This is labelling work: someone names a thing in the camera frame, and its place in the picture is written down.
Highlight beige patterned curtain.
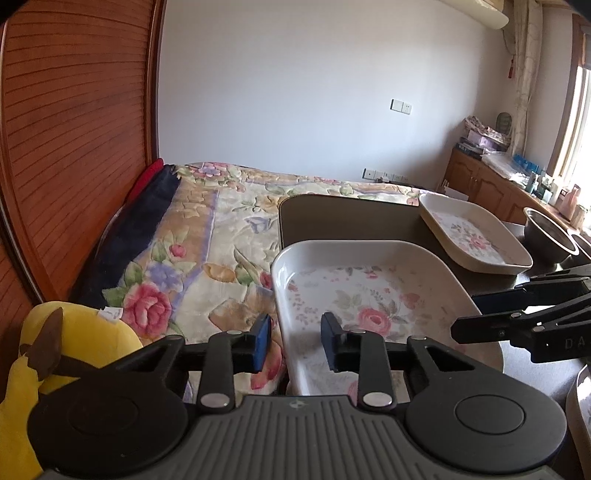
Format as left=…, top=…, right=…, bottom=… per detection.
left=508, top=0, right=543, bottom=158

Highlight white wall socket row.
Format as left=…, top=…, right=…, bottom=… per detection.
left=362, top=168, right=409, bottom=184

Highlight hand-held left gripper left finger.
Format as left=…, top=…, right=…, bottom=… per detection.
left=99, top=315, right=273, bottom=414

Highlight white air conditioner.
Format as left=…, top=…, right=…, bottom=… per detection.
left=438, top=0, right=510, bottom=31

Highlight clear plastic sheets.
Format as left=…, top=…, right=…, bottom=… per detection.
left=482, top=152, right=532, bottom=182

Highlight row of blue bottles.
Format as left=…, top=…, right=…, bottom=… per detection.
left=512, top=154, right=544, bottom=172

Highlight pile of papers and boxes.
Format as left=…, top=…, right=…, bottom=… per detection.
left=455, top=112, right=514, bottom=155

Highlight wooden cabinet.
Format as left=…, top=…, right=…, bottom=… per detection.
left=444, top=147, right=591, bottom=232

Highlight floral blanket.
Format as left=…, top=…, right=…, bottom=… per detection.
left=99, top=161, right=444, bottom=398

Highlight red cloth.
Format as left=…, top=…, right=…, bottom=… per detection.
left=127, top=158, right=164, bottom=204

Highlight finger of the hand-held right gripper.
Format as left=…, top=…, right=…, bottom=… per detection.
left=451, top=292, right=591, bottom=344
left=473, top=265, right=591, bottom=319

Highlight yellow plush toy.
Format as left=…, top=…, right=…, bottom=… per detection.
left=0, top=301, right=144, bottom=480

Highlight large white floral plate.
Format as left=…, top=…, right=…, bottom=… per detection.
left=271, top=240, right=505, bottom=398

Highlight small white floral plate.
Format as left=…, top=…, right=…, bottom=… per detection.
left=418, top=192, right=534, bottom=276

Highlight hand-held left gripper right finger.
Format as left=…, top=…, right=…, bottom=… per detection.
left=320, top=312, right=490, bottom=411

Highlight dark blue blanket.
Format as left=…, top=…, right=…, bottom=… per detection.
left=69, top=164, right=182, bottom=308

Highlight row of toiletry bottles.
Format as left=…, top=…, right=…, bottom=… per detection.
left=524, top=171, right=591, bottom=227

